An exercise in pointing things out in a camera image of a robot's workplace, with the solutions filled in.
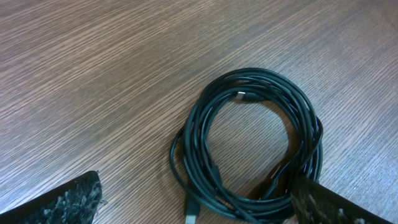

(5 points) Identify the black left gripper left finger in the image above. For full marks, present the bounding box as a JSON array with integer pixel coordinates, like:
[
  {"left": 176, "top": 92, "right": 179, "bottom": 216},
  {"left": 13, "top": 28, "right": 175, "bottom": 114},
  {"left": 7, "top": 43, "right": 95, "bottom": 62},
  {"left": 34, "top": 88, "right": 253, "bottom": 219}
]
[{"left": 1, "top": 170, "right": 102, "bottom": 224}]

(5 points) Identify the black USB cable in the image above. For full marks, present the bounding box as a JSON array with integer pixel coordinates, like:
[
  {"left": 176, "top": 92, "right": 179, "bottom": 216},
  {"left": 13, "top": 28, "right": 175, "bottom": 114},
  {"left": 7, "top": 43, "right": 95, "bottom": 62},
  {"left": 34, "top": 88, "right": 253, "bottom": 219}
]
[{"left": 169, "top": 67, "right": 324, "bottom": 224}]

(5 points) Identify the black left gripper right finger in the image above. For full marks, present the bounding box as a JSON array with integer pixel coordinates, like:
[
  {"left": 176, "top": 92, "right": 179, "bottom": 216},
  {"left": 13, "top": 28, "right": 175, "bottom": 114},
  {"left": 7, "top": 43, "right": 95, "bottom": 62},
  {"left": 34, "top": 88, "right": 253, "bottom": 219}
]
[{"left": 290, "top": 176, "right": 391, "bottom": 224}]

